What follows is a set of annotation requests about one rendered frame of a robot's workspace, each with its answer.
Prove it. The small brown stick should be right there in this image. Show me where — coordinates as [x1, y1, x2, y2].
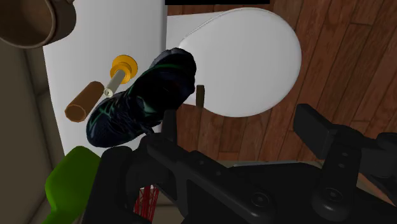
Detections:
[195, 84, 205, 108]

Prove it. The green curved object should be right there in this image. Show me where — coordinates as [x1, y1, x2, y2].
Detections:
[43, 145, 102, 224]

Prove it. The brown round pot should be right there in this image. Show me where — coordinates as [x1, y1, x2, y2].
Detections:
[0, 0, 78, 50]

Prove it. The brown cylinder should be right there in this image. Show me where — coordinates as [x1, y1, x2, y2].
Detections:
[64, 81, 106, 123]

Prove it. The yellow disc with grey rod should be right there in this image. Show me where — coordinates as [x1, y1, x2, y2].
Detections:
[104, 55, 139, 98]

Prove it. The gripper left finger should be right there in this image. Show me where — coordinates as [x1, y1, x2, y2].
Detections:
[81, 109, 277, 224]

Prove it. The dark blue green shoe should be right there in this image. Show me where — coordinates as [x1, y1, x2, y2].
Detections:
[85, 47, 198, 148]

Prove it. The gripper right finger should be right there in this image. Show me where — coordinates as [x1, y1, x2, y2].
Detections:
[293, 103, 397, 223]

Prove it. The red mesh object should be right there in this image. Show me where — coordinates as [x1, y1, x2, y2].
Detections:
[133, 185, 160, 223]

